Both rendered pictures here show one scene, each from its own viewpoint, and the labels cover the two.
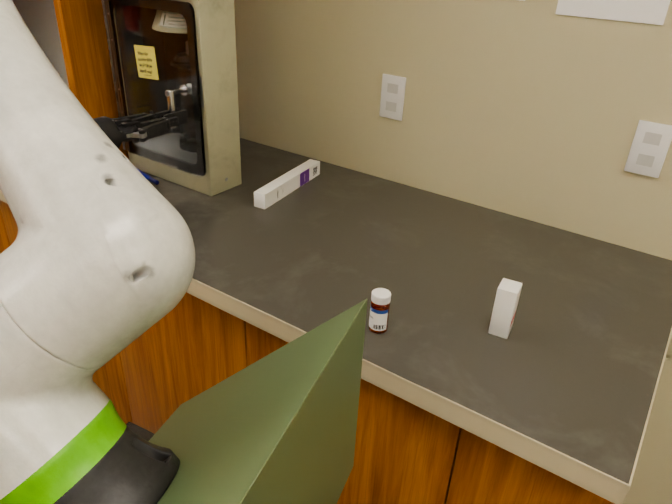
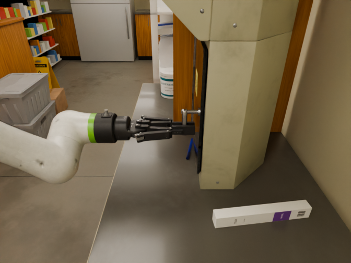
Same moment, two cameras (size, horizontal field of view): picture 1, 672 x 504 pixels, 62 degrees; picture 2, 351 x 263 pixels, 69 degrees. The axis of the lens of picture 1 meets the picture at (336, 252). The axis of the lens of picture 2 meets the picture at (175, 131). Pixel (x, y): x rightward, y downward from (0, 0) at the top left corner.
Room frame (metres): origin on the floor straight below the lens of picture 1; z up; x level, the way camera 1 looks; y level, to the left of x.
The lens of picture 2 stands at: (0.89, -0.16, 1.54)
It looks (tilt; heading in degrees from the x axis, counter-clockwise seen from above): 31 degrees down; 57
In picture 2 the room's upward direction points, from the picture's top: straight up
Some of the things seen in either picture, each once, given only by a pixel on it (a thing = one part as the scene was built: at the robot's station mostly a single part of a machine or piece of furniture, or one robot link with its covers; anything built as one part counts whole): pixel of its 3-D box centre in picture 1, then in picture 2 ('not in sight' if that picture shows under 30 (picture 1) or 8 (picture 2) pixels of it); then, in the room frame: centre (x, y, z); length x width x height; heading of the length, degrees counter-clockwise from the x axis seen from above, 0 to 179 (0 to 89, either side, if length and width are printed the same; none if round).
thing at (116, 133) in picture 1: (113, 132); (132, 128); (1.15, 0.48, 1.14); 0.09 x 0.08 x 0.07; 147
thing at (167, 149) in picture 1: (155, 86); (197, 99); (1.38, 0.46, 1.19); 0.30 x 0.01 x 0.40; 56
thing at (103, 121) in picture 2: not in sight; (107, 127); (1.09, 0.52, 1.15); 0.09 x 0.06 x 0.12; 57
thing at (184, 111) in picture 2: (177, 106); (189, 121); (1.30, 0.39, 1.17); 0.05 x 0.03 x 0.10; 146
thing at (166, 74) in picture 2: not in sight; (171, 82); (1.66, 1.05, 1.02); 0.13 x 0.13 x 0.15
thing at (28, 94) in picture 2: not in sight; (20, 97); (0.90, 2.76, 0.49); 0.60 x 0.42 x 0.33; 57
